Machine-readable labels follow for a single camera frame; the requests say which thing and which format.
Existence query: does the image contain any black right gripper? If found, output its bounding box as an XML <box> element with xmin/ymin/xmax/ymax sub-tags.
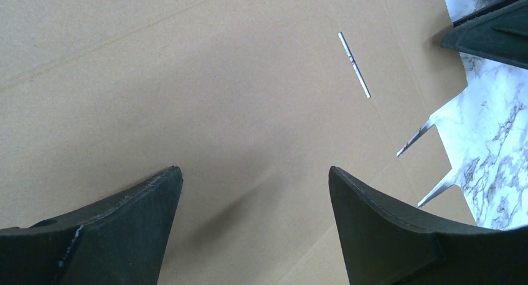
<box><xmin>440</xmin><ymin>0</ymin><xmax>527</xmax><ymax>69</ymax></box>

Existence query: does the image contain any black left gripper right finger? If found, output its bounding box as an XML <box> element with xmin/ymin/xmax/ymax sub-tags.
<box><xmin>328</xmin><ymin>166</ymin><xmax>527</xmax><ymax>284</ymax></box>

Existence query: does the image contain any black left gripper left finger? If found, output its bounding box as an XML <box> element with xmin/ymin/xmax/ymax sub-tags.
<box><xmin>1</xmin><ymin>166</ymin><xmax>183</xmax><ymax>284</ymax></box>

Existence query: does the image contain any brown cardboard box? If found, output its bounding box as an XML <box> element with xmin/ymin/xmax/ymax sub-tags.
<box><xmin>1</xmin><ymin>0</ymin><xmax>467</xmax><ymax>284</ymax></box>

